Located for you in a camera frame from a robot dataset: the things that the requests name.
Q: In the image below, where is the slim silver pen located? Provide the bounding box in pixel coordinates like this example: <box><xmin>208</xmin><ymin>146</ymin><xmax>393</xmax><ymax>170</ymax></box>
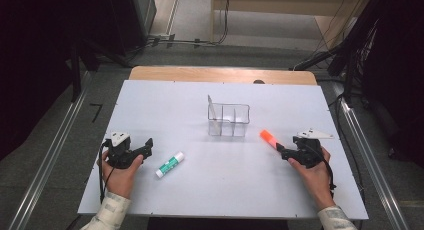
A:
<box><xmin>206</xmin><ymin>94</ymin><xmax>223</xmax><ymax>136</ymax></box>

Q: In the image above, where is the orange highlighter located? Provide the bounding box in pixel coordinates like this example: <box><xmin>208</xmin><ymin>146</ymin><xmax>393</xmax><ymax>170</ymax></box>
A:
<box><xmin>259</xmin><ymin>129</ymin><xmax>285</xmax><ymax>152</ymax></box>

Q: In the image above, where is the person's left hand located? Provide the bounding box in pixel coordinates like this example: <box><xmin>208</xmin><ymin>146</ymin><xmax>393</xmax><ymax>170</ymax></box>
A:
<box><xmin>99</xmin><ymin>150</ymin><xmax>144</xmax><ymax>201</ymax></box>

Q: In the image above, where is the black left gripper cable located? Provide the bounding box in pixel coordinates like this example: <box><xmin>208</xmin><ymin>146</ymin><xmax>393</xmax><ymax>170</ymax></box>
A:
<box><xmin>97</xmin><ymin>139</ymin><xmax>115</xmax><ymax>204</ymax></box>

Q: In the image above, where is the black tripod stand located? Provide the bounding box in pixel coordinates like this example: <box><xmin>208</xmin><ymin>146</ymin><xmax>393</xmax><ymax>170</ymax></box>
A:
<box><xmin>67</xmin><ymin>39</ymin><xmax>132</xmax><ymax>103</ymax></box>

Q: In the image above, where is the black curtain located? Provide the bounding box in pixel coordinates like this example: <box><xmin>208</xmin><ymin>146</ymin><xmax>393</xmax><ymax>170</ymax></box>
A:
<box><xmin>0</xmin><ymin>0</ymin><xmax>116</xmax><ymax>161</ymax></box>
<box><xmin>349</xmin><ymin>0</ymin><xmax>424</xmax><ymax>169</ymax></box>

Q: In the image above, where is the person's right hand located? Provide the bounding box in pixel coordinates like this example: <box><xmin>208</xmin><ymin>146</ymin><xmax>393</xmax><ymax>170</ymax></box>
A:
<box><xmin>287</xmin><ymin>147</ymin><xmax>336</xmax><ymax>212</ymax></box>

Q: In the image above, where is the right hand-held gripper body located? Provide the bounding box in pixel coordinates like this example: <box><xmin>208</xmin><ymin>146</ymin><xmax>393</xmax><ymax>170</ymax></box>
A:
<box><xmin>288</xmin><ymin>127</ymin><xmax>335</xmax><ymax>170</ymax></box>

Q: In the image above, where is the clear plastic organizer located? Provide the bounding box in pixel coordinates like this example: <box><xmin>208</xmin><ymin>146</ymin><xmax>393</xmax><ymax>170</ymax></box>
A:
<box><xmin>207</xmin><ymin>102</ymin><xmax>251</xmax><ymax>138</ymax></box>

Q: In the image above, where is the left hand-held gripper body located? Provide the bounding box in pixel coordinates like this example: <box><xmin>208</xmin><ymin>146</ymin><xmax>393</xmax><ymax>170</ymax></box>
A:
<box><xmin>104</xmin><ymin>131</ymin><xmax>136</xmax><ymax>170</ymax></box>

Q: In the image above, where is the aluminium rail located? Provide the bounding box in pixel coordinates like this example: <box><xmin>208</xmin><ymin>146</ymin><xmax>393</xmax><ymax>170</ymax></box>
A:
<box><xmin>8</xmin><ymin>69</ymin><xmax>94</xmax><ymax>230</ymax></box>
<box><xmin>332</xmin><ymin>82</ymin><xmax>412</xmax><ymax>230</ymax></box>

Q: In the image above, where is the light wooden furniture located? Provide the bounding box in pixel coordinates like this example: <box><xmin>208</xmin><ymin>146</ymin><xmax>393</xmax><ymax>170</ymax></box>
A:
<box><xmin>210</xmin><ymin>0</ymin><xmax>369</xmax><ymax>52</ymax></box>

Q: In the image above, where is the wooden table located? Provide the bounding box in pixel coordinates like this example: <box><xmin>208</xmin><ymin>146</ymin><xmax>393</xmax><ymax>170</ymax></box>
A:
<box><xmin>128</xmin><ymin>65</ymin><xmax>318</xmax><ymax>86</ymax></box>

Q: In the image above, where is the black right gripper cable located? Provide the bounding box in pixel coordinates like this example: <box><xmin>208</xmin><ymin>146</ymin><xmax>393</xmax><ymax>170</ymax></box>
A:
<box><xmin>308</xmin><ymin>143</ymin><xmax>338</xmax><ymax>199</ymax></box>

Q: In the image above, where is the floor cable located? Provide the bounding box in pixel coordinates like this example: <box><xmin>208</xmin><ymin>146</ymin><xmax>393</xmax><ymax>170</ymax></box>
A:
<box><xmin>131</xmin><ymin>0</ymin><xmax>233</xmax><ymax>54</ymax></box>

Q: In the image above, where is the green and white glue stick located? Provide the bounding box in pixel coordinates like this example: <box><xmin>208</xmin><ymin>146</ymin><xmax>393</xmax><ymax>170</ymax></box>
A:
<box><xmin>154</xmin><ymin>151</ymin><xmax>185</xmax><ymax>179</ymax></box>

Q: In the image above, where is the black stand with cables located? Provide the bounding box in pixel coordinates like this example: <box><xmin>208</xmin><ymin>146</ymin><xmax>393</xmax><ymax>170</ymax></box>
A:
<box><xmin>292</xmin><ymin>18</ymin><xmax>383</xmax><ymax>106</ymax></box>

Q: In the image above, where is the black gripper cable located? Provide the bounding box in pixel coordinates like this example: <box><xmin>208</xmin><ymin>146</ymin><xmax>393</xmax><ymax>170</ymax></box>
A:
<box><xmin>97</xmin><ymin>139</ymin><xmax>115</xmax><ymax>204</ymax></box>
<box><xmin>308</xmin><ymin>143</ymin><xmax>338</xmax><ymax>199</ymax></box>

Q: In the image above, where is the black cabinet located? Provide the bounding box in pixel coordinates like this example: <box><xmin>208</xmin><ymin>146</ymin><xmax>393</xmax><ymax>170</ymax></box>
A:
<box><xmin>108</xmin><ymin>0</ymin><xmax>158</xmax><ymax>57</ymax></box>

